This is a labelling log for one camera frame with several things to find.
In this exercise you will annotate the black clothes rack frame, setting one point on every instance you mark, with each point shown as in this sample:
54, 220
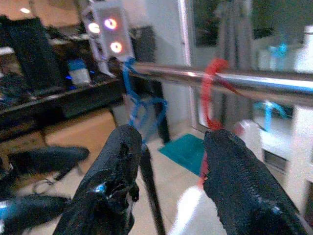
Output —
150, 186

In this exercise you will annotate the white computer case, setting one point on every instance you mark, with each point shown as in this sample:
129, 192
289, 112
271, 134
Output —
110, 36

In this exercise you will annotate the red clothes hanger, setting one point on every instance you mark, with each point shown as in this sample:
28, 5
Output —
207, 85

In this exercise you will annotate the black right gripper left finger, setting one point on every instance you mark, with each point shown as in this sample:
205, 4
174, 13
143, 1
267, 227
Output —
115, 159

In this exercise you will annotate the black office chair base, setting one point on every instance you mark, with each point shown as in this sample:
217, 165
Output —
49, 156

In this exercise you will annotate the teal floor mat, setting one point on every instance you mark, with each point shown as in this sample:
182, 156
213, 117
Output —
183, 151

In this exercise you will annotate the light blue clothes hanger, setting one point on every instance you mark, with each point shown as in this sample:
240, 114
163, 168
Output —
269, 110

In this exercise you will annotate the white glass-door cabinet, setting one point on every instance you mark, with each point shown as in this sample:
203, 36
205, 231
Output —
276, 144

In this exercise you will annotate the chrome clothes rail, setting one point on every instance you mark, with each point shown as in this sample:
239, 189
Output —
171, 73

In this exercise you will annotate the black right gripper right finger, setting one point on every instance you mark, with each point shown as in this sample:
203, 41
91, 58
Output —
234, 176

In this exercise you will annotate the black monitor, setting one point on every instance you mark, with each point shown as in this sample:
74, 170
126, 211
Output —
31, 54

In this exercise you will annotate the black desk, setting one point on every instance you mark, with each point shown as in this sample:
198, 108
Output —
73, 98

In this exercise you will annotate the white blue container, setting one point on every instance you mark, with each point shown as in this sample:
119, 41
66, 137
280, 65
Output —
78, 73

